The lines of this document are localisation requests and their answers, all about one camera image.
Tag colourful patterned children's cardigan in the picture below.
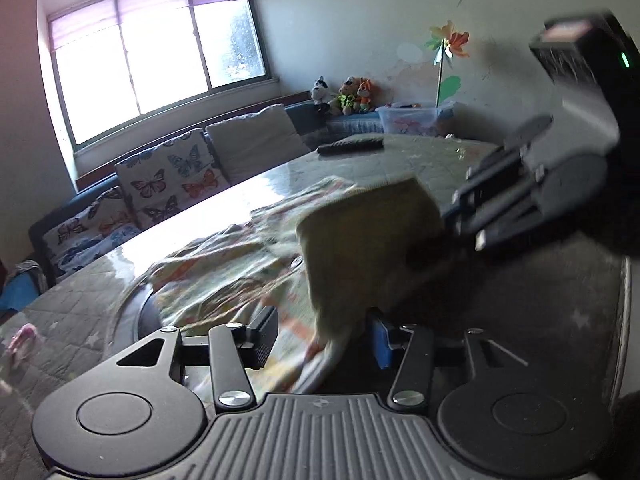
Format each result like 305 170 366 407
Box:
144 177 444 396

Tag clear plastic storage box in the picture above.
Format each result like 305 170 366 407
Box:
376 102 454 136

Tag black remote control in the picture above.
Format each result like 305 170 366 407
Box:
317 138 384 157

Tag round black induction cooktop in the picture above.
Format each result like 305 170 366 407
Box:
136 294 163 339

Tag brown orange plush toys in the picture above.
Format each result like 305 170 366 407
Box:
335 76 376 115

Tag colourful paper pinwheel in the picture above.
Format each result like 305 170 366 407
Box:
423 21 470 106

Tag dark blue sofa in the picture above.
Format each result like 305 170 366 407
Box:
28 102 383 285

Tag black white plush toy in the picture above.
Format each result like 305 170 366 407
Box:
310 76 333 115

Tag upright butterfly print pillow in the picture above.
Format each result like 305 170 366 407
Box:
116 128 230 230

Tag plain beige pillow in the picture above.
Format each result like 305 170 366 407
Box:
206 104 310 185

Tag lying butterfly print pillow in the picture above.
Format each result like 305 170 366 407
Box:
43 186 141 282

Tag blue grey blanket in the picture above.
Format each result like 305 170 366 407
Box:
1 260 48 316

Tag bright window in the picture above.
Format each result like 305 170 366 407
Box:
48 0 270 151

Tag pink hair tie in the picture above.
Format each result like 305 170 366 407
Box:
3 322 44 369

